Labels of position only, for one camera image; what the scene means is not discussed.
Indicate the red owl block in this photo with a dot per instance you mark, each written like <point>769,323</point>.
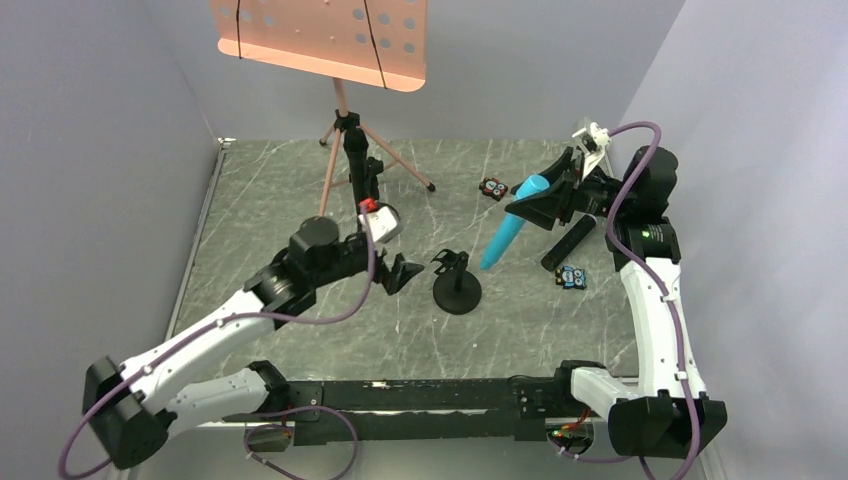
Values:
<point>493,188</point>

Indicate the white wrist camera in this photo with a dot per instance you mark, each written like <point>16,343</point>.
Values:
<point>380,220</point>
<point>592,140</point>

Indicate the pink music stand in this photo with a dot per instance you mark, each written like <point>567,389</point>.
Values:
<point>375,43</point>

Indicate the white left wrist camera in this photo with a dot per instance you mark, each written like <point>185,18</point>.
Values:
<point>380,220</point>

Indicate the blue owl block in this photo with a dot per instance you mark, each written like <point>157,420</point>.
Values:
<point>570,278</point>

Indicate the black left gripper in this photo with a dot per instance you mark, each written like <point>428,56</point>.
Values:
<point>387,268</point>

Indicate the small black mic stand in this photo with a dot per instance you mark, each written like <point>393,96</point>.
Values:
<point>456,290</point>

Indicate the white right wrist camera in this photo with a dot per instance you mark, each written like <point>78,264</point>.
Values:
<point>592,140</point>

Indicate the black round-base mic stand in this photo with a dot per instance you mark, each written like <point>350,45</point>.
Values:
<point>372,170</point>

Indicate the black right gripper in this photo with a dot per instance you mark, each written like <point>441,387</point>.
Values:
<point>565,196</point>

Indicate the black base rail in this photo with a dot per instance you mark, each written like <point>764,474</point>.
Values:
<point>522,408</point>

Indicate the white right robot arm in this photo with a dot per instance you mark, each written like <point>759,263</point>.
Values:
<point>669,413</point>

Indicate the blue microphone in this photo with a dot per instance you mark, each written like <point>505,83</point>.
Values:
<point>511,225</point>

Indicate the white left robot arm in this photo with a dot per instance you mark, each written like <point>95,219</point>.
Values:
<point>135,406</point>

